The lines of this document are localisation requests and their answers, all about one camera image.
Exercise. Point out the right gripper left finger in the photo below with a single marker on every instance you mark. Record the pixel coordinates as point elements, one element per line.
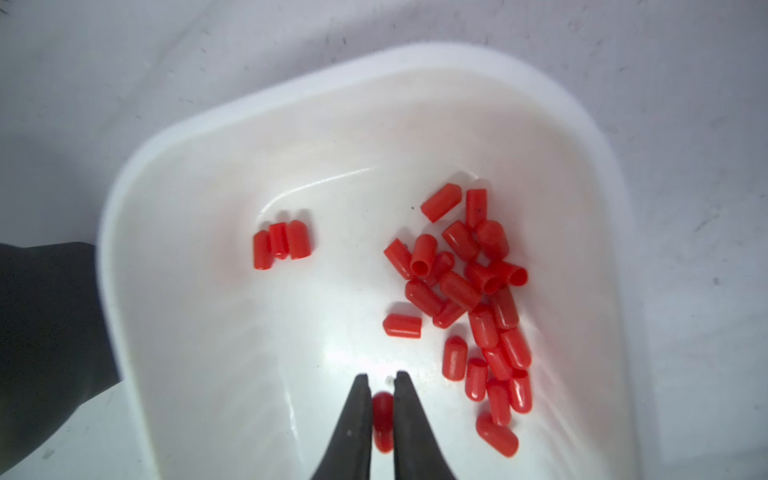
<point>348,454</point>

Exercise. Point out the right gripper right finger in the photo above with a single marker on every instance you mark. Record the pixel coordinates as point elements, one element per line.
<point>417,454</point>

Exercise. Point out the black round screw base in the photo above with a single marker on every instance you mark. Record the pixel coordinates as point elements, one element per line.
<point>55,349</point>

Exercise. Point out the pile of red sleeves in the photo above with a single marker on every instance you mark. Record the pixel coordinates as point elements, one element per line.
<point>468,300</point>

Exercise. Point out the white plastic tray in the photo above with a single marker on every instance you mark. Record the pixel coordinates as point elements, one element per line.
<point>242,270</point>

